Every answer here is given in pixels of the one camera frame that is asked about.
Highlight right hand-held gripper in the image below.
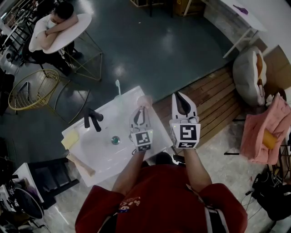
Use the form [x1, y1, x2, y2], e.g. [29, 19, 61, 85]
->
[169, 91, 201, 149]

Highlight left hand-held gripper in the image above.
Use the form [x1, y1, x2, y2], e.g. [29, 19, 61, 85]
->
[130, 106, 153, 152]

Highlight pink cup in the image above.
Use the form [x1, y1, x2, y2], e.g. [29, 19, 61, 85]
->
[136, 95, 153, 109]

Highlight white toothbrush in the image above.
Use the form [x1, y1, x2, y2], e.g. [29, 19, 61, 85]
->
[115, 79, 125, 110]

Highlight person's right forearm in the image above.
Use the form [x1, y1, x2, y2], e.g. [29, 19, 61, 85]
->
[183, 147, 212, 194]

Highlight person's left forearm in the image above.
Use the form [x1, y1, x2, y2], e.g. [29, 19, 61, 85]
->
[112, 151, 146, 196]

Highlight wooden slat platform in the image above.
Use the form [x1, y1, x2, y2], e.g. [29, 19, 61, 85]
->
[152, 66, 241, 148]

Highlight grey round cushion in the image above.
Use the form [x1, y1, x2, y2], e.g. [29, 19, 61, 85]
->
[232, 46, 266, 106]

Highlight yellow sponge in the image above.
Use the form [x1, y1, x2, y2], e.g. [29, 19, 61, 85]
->
[60, 129, 80, 150]

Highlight wooden stick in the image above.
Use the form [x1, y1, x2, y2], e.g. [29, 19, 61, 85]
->
[66, 153, 96, 176]

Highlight pink covered chair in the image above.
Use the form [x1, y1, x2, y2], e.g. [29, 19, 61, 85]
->
[224, 94, 291, 166]

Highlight person's red shirt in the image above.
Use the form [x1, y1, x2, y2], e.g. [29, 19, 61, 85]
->
[75, 165, 248, 233]

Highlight orange cushion insert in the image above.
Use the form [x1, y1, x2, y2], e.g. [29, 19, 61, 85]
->
[256, 54, 264, 78]

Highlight orange bolster cushion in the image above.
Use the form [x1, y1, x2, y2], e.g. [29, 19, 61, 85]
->
[262, 129, 277, 150]

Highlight cardboard box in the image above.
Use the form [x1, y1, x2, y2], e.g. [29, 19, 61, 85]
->
[174, 0, 205, 16]

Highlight black stand with white top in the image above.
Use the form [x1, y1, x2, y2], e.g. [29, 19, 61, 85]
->
[12, 159, 80, 210]

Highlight dark blue chair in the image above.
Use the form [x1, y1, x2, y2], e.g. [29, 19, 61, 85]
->
[149, 0, 175, 18]

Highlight round white table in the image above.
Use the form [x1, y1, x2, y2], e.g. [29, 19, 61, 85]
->
[43, 13, 103, 81]

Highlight long white table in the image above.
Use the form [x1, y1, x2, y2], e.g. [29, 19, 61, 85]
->
[204, 0, 268, 59]

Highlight wooden crate shelf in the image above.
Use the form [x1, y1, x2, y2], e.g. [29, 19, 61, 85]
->
[129, 0, 151, 7]

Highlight purple object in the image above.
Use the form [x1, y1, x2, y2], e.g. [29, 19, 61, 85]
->
[233, 4, 250, 14]

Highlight black bag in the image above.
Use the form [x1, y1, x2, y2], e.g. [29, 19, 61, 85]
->
[252, 170, 291, 220]

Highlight black office chair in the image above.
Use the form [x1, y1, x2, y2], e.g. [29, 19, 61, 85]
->
[0, 70, 15, 114]

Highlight black round basin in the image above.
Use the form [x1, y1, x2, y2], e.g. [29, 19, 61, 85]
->
[9, 187, 45, 220]

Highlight yellow wire chair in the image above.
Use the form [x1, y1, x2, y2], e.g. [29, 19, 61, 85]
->
[8, 69, 91, 123]

